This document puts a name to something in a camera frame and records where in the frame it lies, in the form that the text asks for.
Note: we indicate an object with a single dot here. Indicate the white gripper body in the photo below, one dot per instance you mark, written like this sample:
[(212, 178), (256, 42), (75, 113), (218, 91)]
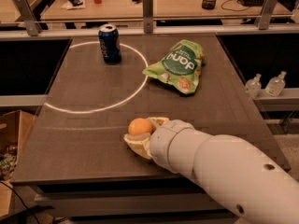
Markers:
[(163, 144)]

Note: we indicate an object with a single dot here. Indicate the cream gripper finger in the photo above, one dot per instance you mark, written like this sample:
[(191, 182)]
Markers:
[(139, 144), (156, 122)]

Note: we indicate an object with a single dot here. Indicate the orange fruit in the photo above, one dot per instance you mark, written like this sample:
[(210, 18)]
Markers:
[(139, 126)]

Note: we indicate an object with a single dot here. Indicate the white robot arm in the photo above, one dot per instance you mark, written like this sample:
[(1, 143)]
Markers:
[(232, 171)]

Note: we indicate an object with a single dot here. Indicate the green rice chip bag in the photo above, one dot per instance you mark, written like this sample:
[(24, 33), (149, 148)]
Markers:
[(180, 67)]

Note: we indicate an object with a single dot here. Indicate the blue pepsi can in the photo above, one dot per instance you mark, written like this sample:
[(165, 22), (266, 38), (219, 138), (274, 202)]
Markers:
[(109, 43)]

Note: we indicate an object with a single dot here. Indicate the clear sanitizer bottle left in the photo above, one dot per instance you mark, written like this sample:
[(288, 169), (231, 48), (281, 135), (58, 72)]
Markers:
[(253, 86)]

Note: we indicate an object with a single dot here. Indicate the clear sanitizer bottle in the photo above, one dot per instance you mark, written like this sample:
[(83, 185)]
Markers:
[(276, 84), (253, 86)]

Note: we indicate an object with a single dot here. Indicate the clear sanitizer bottle right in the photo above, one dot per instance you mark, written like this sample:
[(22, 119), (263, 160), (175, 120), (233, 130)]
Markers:
[(276, 84)]

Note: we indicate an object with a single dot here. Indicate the cardboard box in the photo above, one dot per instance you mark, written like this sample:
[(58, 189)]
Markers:
[(15, 128)]

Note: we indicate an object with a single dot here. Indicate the black mesh pen cup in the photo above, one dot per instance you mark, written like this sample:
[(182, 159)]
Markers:
[(208, 4)]

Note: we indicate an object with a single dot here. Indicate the wooden background desk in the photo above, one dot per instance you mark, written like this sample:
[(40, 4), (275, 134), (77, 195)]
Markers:
[(162, 9)]

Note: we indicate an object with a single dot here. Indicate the middle metal bracket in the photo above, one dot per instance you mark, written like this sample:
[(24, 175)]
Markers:
[(147, 6)]

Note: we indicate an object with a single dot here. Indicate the metal bracket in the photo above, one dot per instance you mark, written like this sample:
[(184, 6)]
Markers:
[(263, 20), (147, 6), (31, 24)]

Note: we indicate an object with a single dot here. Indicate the right metal bracket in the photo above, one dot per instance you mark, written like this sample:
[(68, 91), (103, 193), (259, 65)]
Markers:
[(263, 20)]

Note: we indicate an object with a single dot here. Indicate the left metal bracket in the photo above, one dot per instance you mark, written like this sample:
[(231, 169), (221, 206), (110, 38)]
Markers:
[(31, 24)]

